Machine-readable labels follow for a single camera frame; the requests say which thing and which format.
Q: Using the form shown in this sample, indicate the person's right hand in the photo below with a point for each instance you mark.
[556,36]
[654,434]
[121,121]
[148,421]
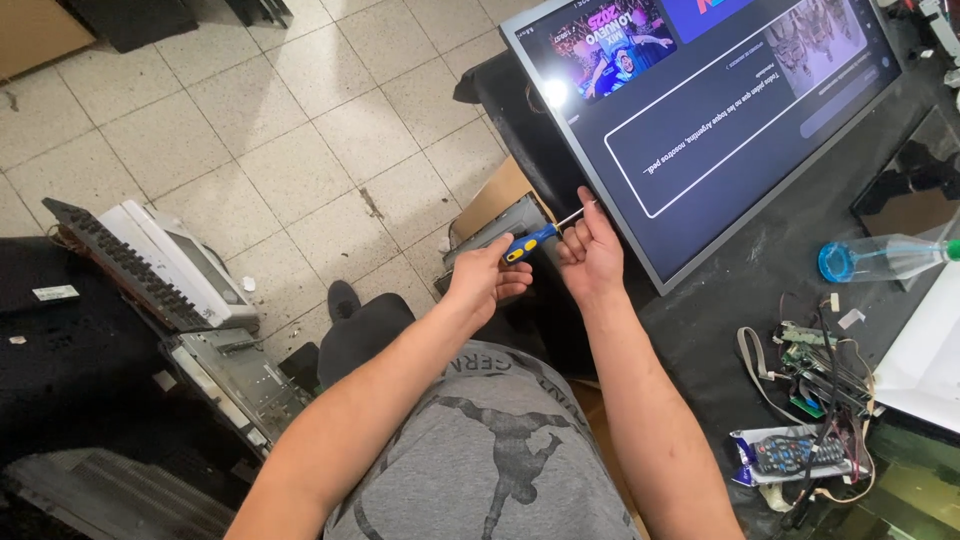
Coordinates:
[596,259]

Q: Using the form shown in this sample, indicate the person's left hand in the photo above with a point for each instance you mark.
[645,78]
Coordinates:
[476,281]

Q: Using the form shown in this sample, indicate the blue and yellow screwdriver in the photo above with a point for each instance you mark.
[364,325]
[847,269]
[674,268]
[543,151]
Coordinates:
[531,243]

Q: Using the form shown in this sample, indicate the grey metal chassis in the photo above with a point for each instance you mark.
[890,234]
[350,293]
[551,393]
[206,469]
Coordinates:
[487,236]

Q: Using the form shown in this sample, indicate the brown cardboard box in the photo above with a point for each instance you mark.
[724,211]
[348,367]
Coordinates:
[499,199]

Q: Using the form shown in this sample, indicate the person's dark trousers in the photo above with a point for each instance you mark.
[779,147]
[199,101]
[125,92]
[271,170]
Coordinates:
[371,330]

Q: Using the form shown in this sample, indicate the black table cloth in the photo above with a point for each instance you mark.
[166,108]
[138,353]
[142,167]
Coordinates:
[697,322]

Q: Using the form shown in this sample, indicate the person's black shoe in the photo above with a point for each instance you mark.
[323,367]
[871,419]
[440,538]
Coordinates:
[343,300]

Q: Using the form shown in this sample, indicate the person's grey printed shirt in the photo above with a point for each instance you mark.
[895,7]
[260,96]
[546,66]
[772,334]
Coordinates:
[487,457]

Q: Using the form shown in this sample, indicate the flat screen television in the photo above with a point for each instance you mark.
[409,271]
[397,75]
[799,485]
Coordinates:
[720,127]

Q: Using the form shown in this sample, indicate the white plastic remote wrapper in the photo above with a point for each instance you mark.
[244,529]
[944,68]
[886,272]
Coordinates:
[750,461]

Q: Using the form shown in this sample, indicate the silver metal chassis plate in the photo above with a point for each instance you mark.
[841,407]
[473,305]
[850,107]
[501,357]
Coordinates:
[240,382]

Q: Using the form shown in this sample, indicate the black remote control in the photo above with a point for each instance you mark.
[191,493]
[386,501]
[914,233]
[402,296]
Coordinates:
[796,453]

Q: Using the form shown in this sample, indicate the clear plastic bottle green cap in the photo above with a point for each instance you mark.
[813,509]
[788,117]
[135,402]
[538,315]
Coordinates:
[877,257]

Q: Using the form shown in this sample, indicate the white printer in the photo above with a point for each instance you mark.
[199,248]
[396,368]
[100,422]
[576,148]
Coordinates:
[187,262]

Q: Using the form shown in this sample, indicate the dark glossy panel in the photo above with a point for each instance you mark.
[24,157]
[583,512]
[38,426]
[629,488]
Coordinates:
[915,180]

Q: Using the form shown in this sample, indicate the white flat panel sheet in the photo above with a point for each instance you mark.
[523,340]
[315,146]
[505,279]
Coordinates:
[926,360]

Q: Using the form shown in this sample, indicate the black keyboard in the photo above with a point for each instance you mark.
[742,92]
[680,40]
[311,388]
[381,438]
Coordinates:
[124,262]

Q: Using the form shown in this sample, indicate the black covered side table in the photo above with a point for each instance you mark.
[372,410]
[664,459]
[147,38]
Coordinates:
[75,360]

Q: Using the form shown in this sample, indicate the white paper label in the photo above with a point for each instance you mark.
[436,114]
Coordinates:
[55,292]

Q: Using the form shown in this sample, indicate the black mat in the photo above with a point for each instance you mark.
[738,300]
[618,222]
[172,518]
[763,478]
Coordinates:
[135,19]

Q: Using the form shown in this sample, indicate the brown cardboard sheet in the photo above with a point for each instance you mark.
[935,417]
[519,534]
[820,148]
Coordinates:
[37,30]

